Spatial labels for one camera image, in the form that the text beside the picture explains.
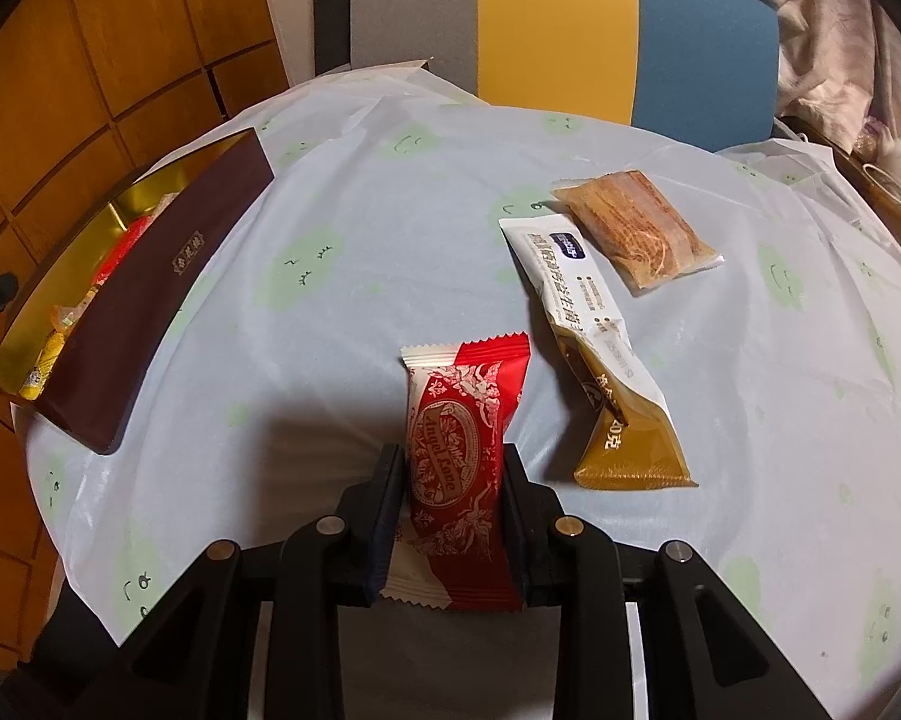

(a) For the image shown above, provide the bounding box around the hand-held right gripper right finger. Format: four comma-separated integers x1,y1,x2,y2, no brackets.
501,444,804,720

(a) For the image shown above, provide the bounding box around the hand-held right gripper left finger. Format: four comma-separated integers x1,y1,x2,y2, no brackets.
121,442,408,720

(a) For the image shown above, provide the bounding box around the grey yellow blue chair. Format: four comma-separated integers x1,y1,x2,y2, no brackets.
313,0,782,155

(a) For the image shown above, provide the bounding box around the beige crumpled bedding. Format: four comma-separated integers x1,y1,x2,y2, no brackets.
675,0,901,136

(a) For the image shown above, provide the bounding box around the red gold-print snack packet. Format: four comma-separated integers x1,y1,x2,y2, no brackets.
94,214,155,286

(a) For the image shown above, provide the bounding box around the dark brown gift box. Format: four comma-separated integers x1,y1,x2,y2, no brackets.
0,127,275,456

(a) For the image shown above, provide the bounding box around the white gold snack packet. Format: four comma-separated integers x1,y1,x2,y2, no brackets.
497,214,699,491

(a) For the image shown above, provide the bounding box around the clear pastry snack packet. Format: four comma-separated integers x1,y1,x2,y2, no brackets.
551,170,725,296

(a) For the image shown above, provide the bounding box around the red white floral snack packet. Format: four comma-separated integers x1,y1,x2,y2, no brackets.
382,331,533,612

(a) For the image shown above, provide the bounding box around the yellow cake snack packet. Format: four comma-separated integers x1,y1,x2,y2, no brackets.
19,304,84,400

